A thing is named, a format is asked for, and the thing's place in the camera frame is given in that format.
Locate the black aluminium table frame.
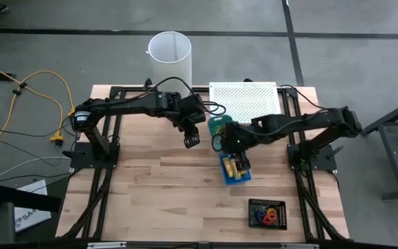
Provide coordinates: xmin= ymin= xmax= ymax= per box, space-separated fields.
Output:
xmin=60 ymin=84 xmax=350 ymax=243

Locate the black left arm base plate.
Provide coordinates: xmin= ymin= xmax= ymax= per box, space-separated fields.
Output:
xmin=61 ymin=140 xmax=121 ymax=170

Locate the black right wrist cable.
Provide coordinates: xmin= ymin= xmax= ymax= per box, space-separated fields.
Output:
xmin=211 ymin=133 xmax=225 ymax=152

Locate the yellow crayon box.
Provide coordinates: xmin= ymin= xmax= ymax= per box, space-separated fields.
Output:
xmin=229 ymin=160 xmax=245 ymax=179

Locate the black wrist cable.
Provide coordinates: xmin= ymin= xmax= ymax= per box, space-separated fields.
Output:
xmin=114 ymin=76 xmax=227 ymax=117
xmin=211 ymin=133 xmax=225 ymax=152

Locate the silver metal bracket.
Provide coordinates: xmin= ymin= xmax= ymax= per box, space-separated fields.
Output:
xmin=280 ymin=243 xmax=321 ymax=249
xmin=87 ymin=241 xmax=127 ymax=249

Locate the black plastic basket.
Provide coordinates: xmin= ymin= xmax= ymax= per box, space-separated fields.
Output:
xmin=247 ymin=198 xmax=288 ymax=231

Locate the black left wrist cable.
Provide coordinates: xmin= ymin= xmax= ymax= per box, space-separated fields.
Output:
xmin=114 ymin=76 xmax=227 ymax=117

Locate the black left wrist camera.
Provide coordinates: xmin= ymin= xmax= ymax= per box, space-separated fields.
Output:
xmin=184 ymin=130 xmax=201 ymax=149

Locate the white floor cable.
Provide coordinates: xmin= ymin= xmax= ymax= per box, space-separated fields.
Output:
xmin=0 ymin=156 xmax=72 ymax=177

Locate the teal plastic bin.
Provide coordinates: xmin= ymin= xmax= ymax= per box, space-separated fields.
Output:
xmin=207 ymin=115 xmax=235 ymax=138

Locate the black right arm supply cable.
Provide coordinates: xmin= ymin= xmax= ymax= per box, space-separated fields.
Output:
xmin=278 ymin=84 xmax=330 ymax=112

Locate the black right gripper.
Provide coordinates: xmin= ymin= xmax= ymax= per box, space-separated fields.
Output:
xmin=223 ymin=122 xmax=252 ymax=171

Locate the black metal side table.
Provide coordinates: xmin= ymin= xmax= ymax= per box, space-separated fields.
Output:
xmin=359 ymin=95 xmax=398 ymax=201

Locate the yellow extension cable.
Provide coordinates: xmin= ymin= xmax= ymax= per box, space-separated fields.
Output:
xmin=0 ymin=57 xmax=76 ymax=146

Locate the white printed cardboard box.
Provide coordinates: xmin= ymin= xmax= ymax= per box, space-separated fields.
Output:
xmin=14 ymin=178 xmax=52 ymax=233

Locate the blue plastic basket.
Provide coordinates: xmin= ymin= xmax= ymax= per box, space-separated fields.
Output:
xmin=218 ymin=151 xmax=253 ymax=186

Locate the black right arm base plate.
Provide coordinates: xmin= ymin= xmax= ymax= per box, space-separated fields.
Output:
xmin=287 ymin=143 xmax=338 ymax=172

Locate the white shade wooden base lamp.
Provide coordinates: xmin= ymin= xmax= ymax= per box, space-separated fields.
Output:
xmin=146 ymin=30 xmax=193 ymax=98

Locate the white perforated metal shelf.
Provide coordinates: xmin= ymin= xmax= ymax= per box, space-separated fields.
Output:
xmin=208 ymin=81 xmax=283 ymax=125

